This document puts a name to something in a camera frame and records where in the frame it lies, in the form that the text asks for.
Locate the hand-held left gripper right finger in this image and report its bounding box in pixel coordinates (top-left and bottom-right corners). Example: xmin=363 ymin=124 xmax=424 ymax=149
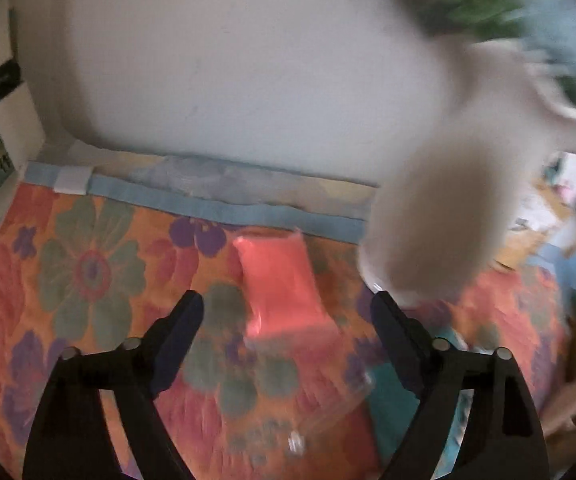
xmin=369 ymin=289 xmax=550 ymax=480

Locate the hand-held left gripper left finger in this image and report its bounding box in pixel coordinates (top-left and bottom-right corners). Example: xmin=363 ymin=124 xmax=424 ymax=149
xmin=22 ymin=290 xmax=205 ymax=480

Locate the pink packet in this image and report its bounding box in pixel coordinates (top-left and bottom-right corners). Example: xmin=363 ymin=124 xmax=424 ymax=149
xmin=231 ymin=226 xmax=377 ymax=458

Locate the teal packet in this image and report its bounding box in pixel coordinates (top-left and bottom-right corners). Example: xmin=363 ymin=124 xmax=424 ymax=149
xmin=367 ymin=327 xmax=469 ymax=478

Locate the orange floral quilted mat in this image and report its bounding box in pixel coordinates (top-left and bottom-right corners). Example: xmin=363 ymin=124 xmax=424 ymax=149
xmin=0 ymin=162 xmax=576 ymax=480

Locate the white fabric tag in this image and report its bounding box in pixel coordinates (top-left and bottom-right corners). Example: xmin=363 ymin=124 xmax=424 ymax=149
xmin=52 ymin=164 xmax=92 ymax=196

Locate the black clip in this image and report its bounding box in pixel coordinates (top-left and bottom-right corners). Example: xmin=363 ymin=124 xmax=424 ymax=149
xmin=0 ymin=59 xmax=22 ymax=97

